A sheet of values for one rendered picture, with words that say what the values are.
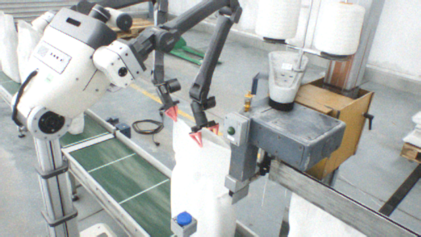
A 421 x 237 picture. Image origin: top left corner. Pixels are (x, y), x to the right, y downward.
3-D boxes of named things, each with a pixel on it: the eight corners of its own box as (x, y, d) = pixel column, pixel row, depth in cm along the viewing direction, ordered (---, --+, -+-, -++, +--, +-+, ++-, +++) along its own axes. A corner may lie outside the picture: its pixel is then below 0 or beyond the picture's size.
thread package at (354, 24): (305, 49, 116) (315, -1, 109) (325, 44, 126) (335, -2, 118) (345, 59, 107) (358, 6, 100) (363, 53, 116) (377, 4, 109)
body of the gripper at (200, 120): (216, 123, 152) (210, 108, 151) (200, 130, 145) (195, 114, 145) (206, 125, 157) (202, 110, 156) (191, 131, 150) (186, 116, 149)
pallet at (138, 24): (88, 29, 659) (87, 22, 653) (141, 25, 731) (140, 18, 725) (105, 38, 604) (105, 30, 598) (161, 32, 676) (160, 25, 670)
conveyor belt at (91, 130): (-11, 78, 394) (-13, 70, 390) (24, 72, 419) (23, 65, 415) (66, 158, 257) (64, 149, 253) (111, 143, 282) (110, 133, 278)
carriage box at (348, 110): (270, 155, 145) (281, 89, 131) (309, 132, 167) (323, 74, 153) (320, 182, 130) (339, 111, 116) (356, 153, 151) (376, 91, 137)
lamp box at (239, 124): (222, 137, 113) (224, 114, 109) (231, 133, 116) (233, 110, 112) (239, 147, 108) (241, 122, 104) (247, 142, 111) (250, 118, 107)
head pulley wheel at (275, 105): (262, 104, 117) (264, 98, 116) (277, 99, 123) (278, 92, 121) (283, 113, 111) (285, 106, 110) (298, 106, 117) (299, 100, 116)
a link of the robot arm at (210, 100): (189, 85, 147) (202, 92, 142) (206, 80, 155) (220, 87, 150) (187, 109, 153) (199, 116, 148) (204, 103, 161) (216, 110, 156)
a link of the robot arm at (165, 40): (221, -21, 136) (239, -17, 130) (226, 9, 146) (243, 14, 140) (138, 31, 117) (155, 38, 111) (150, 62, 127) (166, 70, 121)
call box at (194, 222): (170, 230, 134) (170, 218, 132) (185, 220, 140) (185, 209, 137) (182, 241, 129) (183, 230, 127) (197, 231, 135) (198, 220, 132)
